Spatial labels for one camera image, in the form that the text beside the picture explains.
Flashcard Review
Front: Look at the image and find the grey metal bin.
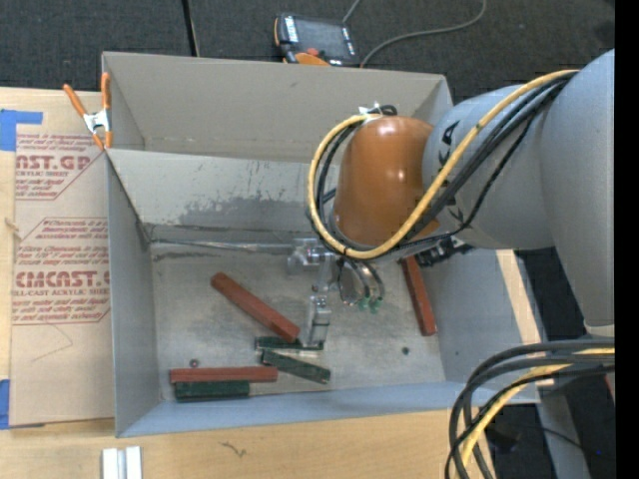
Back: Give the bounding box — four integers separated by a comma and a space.
101, 51, 543, 439

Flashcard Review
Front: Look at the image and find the red-brown flat block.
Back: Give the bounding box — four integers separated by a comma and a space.
400, 255, 439, 338
168, 365, 280, 385
209, 271, 302, 344

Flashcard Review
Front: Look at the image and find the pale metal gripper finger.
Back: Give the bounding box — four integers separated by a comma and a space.
318, 294, 333, 351
302, 294, 320, 350

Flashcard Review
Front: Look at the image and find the black cylinder on white bracket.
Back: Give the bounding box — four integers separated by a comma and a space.
401, 235, 473, 268

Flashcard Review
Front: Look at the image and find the brown cardboard board red print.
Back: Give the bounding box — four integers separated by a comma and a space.
0, 86, 117, 431

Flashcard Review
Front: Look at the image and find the dark green flat block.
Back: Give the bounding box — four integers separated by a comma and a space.
254, 335, 325, 352
173, 379, 252, 403
260, 348, 332, 386

